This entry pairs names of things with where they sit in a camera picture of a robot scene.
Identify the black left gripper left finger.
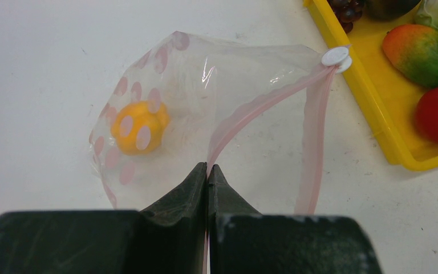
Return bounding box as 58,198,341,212
0,163,207,273

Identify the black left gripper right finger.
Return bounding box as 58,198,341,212
208,165,382,273

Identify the yellow bell pepper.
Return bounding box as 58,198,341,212
111,100,170,156

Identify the clear pink-dotted zip bag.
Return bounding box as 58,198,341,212
88,30,354,274

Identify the yellow plastic tray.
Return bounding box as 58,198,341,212
303,1,438,171

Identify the dark red grape bunch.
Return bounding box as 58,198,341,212
327,0,365,34

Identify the green orange mango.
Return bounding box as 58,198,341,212
382,24,438,88

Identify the large purple eggplant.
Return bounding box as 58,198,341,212
365,0,421,21

